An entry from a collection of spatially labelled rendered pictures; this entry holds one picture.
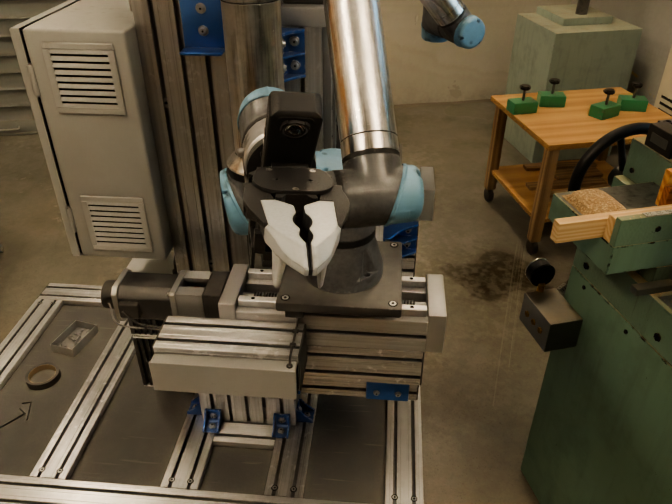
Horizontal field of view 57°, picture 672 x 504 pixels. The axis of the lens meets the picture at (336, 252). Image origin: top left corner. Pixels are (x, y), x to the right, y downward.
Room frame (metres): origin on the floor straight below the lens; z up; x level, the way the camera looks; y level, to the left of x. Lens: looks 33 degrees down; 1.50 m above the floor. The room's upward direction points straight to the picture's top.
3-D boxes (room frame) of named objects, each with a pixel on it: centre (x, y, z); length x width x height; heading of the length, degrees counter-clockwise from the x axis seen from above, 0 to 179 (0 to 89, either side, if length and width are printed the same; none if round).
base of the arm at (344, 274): (0.97, -0.01, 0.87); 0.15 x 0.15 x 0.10
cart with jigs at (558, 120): (2.55, -1.08, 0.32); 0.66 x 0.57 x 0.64; 101
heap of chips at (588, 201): (1.06, -0.51, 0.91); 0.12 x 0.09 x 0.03; 13
